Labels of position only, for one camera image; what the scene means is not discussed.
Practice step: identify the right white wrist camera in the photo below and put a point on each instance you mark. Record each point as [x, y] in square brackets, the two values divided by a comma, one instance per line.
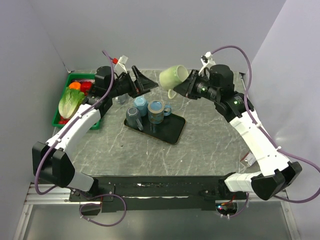
[207, 62]

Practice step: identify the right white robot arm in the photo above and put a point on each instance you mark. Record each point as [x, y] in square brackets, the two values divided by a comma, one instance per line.
[276, 170]

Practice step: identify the light blue hexagonal mug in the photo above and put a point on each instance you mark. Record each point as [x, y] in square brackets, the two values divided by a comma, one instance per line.
[141, 104]

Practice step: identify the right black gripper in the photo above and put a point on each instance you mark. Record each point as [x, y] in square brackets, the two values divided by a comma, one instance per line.
[182, 88]

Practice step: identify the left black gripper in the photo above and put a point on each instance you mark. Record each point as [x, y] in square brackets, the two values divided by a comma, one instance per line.
[145, 83]

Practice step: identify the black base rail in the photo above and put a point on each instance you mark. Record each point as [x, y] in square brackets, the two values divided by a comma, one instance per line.
[116, 193]

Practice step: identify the dark grey mug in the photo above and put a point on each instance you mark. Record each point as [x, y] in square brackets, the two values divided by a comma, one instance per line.
[133, 118]

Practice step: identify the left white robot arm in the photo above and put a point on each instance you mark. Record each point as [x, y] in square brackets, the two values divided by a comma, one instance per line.
[50, 160]

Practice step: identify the pale green mug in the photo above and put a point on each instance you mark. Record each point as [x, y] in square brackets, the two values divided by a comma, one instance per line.
[172, 77]

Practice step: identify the toy cabbage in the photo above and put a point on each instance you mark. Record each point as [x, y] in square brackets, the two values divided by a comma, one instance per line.
[70, 102]

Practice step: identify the blue mug tan rim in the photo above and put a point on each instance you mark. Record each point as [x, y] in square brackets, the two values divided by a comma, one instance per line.
[157, 111]

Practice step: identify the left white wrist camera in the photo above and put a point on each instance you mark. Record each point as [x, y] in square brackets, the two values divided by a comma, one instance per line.
[120, 64]

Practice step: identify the black serving tray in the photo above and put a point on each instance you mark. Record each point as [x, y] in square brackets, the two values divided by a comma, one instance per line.
[168, 131]

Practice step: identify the white footed mug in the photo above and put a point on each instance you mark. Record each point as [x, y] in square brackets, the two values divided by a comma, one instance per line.
[121, 99]

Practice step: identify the red toy chili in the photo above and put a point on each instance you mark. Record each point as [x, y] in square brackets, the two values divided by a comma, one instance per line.
[63, 122]

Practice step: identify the red toy pepper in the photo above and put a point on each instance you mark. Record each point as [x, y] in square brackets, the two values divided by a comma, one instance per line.
[85, 87]

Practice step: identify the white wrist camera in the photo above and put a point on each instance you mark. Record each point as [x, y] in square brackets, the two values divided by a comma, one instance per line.
[120, 64]
[207, 62]

